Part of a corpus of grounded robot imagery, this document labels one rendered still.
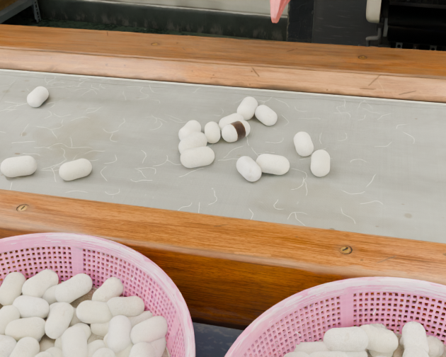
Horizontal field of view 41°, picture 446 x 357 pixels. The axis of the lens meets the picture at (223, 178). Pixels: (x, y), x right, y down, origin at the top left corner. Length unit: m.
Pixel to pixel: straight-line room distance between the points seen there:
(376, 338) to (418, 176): 0.23
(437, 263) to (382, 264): 0.04
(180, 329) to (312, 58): 0.49
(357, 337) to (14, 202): 0.34
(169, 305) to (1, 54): 0.58
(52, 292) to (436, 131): 0.47
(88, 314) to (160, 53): 0.47
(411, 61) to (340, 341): 0.48
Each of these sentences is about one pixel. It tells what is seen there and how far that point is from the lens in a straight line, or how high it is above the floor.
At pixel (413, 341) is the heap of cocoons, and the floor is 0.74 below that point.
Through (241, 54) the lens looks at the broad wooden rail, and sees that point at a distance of 0.86.
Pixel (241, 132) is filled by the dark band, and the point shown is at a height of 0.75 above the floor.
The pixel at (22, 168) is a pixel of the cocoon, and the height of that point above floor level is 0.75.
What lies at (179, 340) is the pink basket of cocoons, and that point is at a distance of 0.46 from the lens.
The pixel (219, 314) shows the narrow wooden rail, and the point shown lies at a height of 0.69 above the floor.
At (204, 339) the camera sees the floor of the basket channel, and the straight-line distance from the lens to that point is 0.56.
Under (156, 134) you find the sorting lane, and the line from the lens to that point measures 0.72.
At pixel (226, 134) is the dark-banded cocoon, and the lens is 0.68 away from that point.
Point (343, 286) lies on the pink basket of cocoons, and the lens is 0.48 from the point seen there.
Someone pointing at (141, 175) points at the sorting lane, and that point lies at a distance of 0.65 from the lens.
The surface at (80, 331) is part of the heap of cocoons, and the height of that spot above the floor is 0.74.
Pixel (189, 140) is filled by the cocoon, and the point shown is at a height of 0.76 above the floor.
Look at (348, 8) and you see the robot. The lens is 1.59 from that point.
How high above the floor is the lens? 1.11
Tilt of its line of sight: 35 degrees down
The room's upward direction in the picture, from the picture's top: 2 degrees counter-clockwise
